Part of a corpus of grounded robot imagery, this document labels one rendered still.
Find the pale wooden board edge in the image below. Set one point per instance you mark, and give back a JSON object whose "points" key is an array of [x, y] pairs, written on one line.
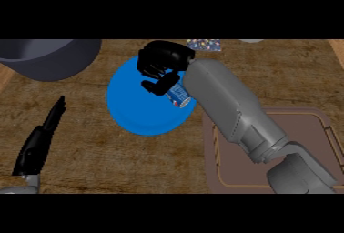
{"points": [[338, 50]]}

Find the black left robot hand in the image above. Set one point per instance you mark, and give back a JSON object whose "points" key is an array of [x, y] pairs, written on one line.
{"points": [[38, 142]]}

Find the blue round plate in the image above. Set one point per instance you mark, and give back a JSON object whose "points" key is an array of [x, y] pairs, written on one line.
{"points": [[144, 112]]}

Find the speckled dark patterned box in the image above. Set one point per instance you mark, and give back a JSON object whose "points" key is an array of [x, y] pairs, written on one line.
{"points": [[205, 44]]}

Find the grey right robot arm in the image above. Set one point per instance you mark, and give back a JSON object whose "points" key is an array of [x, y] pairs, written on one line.
{"points": [[233, 106]]}

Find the dark grey round pot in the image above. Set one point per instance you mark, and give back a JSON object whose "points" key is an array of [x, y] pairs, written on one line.
{"points": [[50, 57]]}

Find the pale grey round object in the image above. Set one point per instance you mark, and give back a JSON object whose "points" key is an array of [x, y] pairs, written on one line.
{"points": [[252, 40]]}

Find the brown rectangular tray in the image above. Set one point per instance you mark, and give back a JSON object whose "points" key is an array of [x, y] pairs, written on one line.
{"points": [[270, 151]]}

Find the blue soda can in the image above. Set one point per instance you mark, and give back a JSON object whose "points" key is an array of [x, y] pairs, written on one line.
{"points": [[181, 94]]}

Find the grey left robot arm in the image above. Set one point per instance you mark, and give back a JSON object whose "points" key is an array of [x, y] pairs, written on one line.
{"points": [[25, 185]]}

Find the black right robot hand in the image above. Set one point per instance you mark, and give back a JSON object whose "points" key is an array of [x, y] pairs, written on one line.
{"points": [[162, 57]]}

